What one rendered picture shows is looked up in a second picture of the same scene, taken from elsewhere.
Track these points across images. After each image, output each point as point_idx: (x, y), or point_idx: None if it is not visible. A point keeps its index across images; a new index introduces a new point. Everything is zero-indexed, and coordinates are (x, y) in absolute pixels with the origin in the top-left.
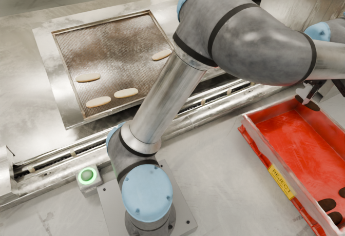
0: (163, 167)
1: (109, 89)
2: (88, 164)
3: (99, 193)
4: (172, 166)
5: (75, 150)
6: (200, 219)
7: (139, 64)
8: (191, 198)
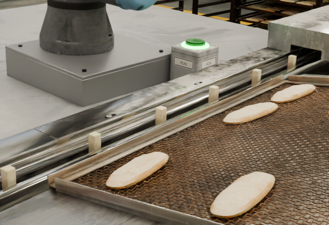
0: (81, 70)
1: (299, 107)
2: (214, 69)
3: (164, 49)
4: (66, 108)
5: (258, 81)
6: (0, 80)
7: (294, 157)
8: (18, 90)
